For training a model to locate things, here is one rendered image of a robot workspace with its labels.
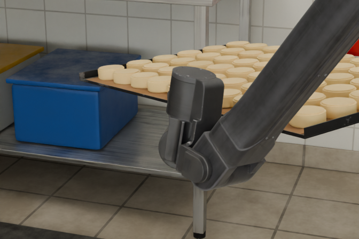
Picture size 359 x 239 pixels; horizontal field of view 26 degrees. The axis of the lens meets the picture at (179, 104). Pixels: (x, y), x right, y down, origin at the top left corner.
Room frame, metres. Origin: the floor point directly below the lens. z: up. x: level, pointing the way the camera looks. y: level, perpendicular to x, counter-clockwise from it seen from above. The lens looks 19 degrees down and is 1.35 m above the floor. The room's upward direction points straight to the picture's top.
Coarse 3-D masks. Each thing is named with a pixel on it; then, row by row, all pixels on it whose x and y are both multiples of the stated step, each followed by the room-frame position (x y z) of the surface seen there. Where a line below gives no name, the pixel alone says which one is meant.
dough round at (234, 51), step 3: (228, 48) 1.52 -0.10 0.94; (231, 48) 1.52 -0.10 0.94; (234, 48) 1.51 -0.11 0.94; (237, 48) 1.51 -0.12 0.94; (240, 48) 1.51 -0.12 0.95; (222, 51) 1.49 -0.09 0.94; (225, 51) 1.48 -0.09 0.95; (228, 51) 1.48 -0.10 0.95; (231, 51) 1.48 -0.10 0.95; (234, 51) 1.48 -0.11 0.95; (237, 51) 1.48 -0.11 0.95; (240, 51) 1.48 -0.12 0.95; (222, 54) 1.48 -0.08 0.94; (225, 54) 1.48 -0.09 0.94; (228, 54) 1.47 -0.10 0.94; (231, 54) 1.47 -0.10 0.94; (234, 54) 1.47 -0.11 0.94; (237, 54) 1.47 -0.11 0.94
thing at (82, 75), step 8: (88, 72) 1.41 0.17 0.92; (96, 72) 1.42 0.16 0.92; (80, 80) 1.40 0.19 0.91; (88, 80) 1.38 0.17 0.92; (112, 88) 1.31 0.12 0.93; (120, 88) 1.29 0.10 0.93; (144, 96) 1.22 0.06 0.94; (336, 120) 0.96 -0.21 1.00; (344, 120) 0.96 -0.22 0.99; (352, 120) 0.97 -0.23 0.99; (304, 128) 0.92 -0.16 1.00; (312, 128) 0.93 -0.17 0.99; (320, 128) 0.94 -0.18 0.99; (328, 128) 0.95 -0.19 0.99; (336, 128) 0.96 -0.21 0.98; (296, 136) 0.93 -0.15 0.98; (304, 136) 0.92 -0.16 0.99; (312, 136) 0.93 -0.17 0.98
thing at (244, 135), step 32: (320, 0) 0.80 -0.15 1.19; (352, 0) 0.77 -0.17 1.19; (320, 32) 0.79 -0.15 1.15; (352, 32) 0.78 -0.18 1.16; (288, 64) 0.81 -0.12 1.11; (320, 64) 0.79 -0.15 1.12; (256, 96) 0.84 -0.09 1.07; (288, 96) 0.81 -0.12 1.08; (224, 128) 0.86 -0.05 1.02; (256, 128) 0.83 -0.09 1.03; (224, 160) 0.85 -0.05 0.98; (256, 160) 0.87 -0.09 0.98
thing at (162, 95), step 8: (96, 80) 1.38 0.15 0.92; (104, 80) 1.38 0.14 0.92; (112, 80) 1.37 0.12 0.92; (128, 88) 1.29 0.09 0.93; (152, 96) 1.21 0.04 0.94; (160, 96) 1.21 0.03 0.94; (224, 112) 1.08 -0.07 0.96; (328, 120) 0.99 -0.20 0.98; (288, 128) 0.97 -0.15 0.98; (296, 128) 0.96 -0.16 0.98
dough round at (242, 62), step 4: (236, 60) 1.38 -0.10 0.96; (240, 60) 1.37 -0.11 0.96; (244, 60) 1.37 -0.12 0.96; (248, 60) 1.37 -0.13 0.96; (252, 60) 1.37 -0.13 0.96; (256, 60) 1.36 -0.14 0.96; (232, 64) 1.36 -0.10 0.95; (236, 64) 1.35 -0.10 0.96; (240, 64) 1.35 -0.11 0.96; (244, 64) 1.35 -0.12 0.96; (248, 64) 1.34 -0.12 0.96; (252, 64) 1.35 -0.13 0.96
